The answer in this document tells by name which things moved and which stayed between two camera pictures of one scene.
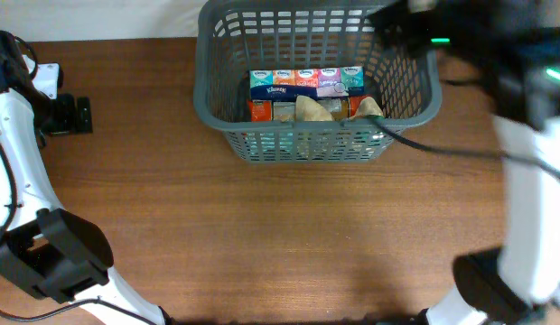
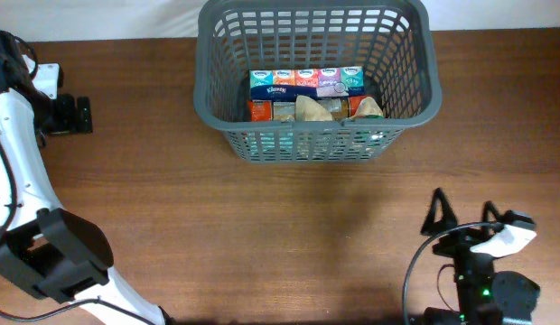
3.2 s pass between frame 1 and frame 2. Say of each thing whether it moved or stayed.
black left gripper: stayed
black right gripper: moved
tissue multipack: stayed
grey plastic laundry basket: stayed
